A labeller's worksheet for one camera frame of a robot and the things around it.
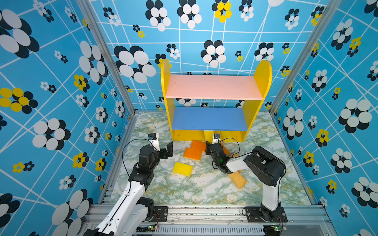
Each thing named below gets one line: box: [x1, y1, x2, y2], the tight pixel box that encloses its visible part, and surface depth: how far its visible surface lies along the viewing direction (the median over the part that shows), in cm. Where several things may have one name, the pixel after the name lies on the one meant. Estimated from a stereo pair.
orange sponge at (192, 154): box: [183, 147, 203, 161], surface depth 96 cm
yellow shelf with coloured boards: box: [160, 59, 273, 143], surface depth 95 cm
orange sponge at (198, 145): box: [190, 139, 207, 152], surface depth 101 cm
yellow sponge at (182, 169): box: [172, 161, 194, 177], surface depth 91 cm
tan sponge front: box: [228, 171, 247, 190], surface depth 84 cm
